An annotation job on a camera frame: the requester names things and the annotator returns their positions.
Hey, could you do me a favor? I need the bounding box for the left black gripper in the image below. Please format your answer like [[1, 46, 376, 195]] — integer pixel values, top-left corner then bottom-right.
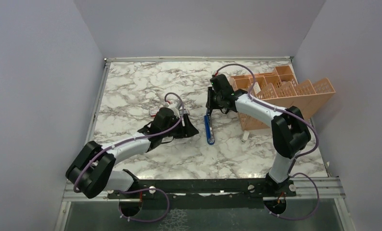
[[161, 114, 199, 139]]

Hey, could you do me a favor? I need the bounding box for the blue stapler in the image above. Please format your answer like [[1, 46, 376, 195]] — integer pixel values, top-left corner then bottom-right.
[[204, 114, 215, 145]]

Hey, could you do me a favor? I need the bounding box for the red white staple box sleeve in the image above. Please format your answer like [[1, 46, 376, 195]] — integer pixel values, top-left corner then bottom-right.
[[149, 108, 160, 117]]

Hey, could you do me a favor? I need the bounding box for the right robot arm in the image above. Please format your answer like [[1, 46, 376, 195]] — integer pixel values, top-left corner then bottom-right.
[[206, 74, 311, 196]]

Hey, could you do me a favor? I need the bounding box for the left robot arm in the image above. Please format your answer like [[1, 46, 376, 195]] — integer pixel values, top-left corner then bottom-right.
[[65, 107, 199, 199]]

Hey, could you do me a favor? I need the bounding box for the white tube by organizer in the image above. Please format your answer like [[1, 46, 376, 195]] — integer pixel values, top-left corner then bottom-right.
[[241, 131, 250, 142]]

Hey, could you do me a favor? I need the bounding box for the peach plastic desk organizer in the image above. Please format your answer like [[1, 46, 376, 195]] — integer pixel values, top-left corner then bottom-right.
[[229, 65, 336, 131]]

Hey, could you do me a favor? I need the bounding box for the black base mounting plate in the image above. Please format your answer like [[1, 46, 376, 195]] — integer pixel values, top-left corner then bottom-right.
[[107, 178, 296, 210]]

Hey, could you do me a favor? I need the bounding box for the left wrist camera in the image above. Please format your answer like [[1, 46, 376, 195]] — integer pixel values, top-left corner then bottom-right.
[[168, 102, 184, 118]]

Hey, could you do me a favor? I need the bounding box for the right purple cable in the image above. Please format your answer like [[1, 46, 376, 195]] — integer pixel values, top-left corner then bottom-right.
[[215, 63, 320, 221]]

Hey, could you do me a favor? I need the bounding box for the purple cable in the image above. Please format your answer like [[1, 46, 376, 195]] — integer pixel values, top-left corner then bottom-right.
[[74, 92, 171, 223], [215, 63, 320, 221]]

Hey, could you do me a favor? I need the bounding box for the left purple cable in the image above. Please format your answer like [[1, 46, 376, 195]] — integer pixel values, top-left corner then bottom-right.
[[74, 92, 171, 223]]

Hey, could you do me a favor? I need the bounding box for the aluminium front frame rail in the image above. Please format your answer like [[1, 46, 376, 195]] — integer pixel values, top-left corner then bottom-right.
[[62, 177, 346, 203]]

